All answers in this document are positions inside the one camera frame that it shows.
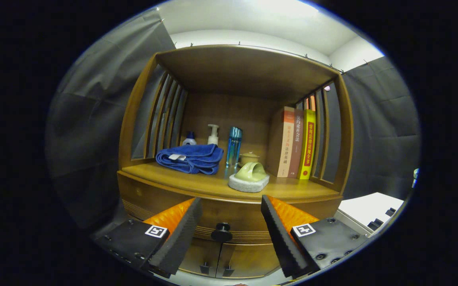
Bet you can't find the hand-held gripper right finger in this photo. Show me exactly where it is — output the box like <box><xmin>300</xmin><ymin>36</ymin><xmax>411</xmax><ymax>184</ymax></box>
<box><xmin>261</xmin><ymin>194</ymin><xmax>371</xmax><ymax>278</ymax></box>

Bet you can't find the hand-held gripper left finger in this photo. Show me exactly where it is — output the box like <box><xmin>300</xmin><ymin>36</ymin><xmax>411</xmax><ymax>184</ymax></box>
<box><xmin>92</xmin><ymin>197</ymin><xmax>202</xmax><ymax>278</ymax></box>

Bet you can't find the wooden drawer with black knob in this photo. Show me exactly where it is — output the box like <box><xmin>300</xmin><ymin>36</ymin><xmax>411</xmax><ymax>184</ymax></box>
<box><xmin>117</xmin><ymin>171</ymin><xmax>343</xmax><ymax>243</ymax></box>

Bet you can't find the green handled cleaning brush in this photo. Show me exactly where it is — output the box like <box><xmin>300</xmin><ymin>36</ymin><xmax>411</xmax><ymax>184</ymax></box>
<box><xmin>228</xmin><ymin>162</ymin><xmax>270</xmax><ymax>193</ymax></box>

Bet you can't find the wooden cabinet door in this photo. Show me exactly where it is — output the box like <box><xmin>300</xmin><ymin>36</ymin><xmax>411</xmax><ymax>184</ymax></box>
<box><xmin>215</xmin><ymin>243</ymin><xmax>281</xmax><ymax>278</ymax></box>
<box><xmin>178</xmin><ymin>238</ymin><xmax>221</xmax><ymax>278</ymax></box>

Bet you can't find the wooden countertop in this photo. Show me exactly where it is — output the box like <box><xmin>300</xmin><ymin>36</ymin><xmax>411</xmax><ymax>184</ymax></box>
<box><xmin>118</xmin><ymin>161</ymin><xmax>343</xmax><ymax>204</ymax></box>

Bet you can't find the wooden cabinet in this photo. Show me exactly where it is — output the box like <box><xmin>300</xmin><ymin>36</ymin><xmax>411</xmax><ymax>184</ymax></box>
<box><xmin>118</xmin><ymin>44</ymin><xmax>354</xmax><ymax>278</ymax></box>

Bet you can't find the folded blue towel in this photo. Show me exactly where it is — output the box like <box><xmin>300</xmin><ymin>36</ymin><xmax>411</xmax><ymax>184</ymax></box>
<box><xmin>155</xmin><ymin>144</ymin><xmax>224</xmax><ymax>175</ymax></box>

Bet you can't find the beige lidded teacup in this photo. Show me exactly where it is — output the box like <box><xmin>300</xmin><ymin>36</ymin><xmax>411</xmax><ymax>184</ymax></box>
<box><xmin>238</xmin><ymin>151</ymin><xmax>260</xmax><ymax>167</ymax></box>

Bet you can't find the white appliance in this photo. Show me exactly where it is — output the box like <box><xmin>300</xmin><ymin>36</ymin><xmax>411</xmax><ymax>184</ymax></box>
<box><xmin>334</xmin><ymin>193</ymin><xmax>405</xmax><ymax>238</ymax></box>

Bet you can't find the beige orange book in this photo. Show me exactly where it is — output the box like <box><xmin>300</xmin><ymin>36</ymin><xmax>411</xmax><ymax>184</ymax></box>
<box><xmin>266</xmin><ymin>106</ymin><xmax>295</xmax><ymax>178</ymax></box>

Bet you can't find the brown book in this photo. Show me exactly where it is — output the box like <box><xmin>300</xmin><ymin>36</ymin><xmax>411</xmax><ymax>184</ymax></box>
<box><xmin>288</xmin><ymin>109</ymin><xmax>304</xmax><ymax>178</ymax></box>

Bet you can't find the yellow book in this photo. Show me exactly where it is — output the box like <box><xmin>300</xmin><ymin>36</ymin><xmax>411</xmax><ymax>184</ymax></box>
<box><xmin>297</xmin><ymin>109</ymin><xmax>317</xmax><ymax>180</ymax></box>

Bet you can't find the tall blue glass bottle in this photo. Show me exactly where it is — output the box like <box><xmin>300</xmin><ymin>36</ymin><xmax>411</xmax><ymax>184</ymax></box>
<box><xmin>226</xmin><ymin>126</ymin><xmax>243</xmax><ymax>168</ymax></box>

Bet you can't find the white pump bottle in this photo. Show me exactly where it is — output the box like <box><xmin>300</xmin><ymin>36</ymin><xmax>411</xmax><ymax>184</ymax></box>
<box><xmin>207</xmin><ymin>124</ymin><xmax>220</xmax><ymax>146</ymax></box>

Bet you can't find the black backdrop cloth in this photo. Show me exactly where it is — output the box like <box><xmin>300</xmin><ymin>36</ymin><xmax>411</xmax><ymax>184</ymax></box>
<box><xmin>45</xmin><ymin>8</ymin><xmax>420</xmax><ymax>231</ymax></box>

